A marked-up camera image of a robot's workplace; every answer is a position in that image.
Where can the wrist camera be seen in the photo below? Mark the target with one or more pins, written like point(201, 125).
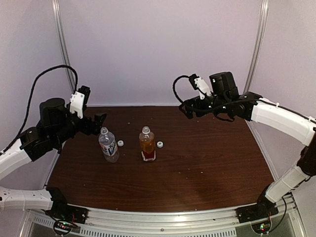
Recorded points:
point(78, 101)
point(200, 85)

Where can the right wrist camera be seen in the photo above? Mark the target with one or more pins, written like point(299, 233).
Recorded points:
point(200, 85)

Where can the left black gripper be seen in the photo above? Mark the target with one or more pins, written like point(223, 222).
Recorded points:
point(87, 129)

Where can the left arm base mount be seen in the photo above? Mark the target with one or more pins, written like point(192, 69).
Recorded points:
point(62, 210)

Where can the white water bottle cap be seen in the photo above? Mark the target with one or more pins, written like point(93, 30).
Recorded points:
point(120, 143)

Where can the clear water bottle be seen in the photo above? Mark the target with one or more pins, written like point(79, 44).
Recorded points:
point(108, 144)

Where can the left aluminium frame post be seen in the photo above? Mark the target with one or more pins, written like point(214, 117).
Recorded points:
point(62, 42)

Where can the circuit board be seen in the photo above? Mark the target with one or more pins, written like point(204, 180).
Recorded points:
point(63, 227)
point(261, 228)

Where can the aluminium frame post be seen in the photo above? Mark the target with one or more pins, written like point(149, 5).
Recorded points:
point(62, 42)
point(262, 22)

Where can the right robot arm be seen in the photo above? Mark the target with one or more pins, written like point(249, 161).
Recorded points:
point(222, 99)

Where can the front aluminium rail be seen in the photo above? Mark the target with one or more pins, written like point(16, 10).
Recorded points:
point(209, 223)

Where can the amber tea bottle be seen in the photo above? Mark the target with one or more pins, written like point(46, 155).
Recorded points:
point(147, 144)

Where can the left circuit board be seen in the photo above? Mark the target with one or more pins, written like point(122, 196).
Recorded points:
point(63, 227)

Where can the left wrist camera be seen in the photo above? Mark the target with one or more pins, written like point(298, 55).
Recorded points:
point(78, 101)

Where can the white tea bottle cap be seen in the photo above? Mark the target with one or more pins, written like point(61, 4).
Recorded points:
point(159, 144)

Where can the right circuit board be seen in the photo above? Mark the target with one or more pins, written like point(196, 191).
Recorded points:
point(261, 228)

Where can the right aluminium frame post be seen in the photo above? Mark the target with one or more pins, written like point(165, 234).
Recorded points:
point(262, 22)

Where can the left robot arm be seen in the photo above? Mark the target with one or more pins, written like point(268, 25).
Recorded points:
point(56, 126)

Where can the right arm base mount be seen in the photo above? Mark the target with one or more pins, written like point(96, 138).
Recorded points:
point(260, 210)

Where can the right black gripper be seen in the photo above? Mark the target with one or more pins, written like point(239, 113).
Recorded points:
point(194, 101)

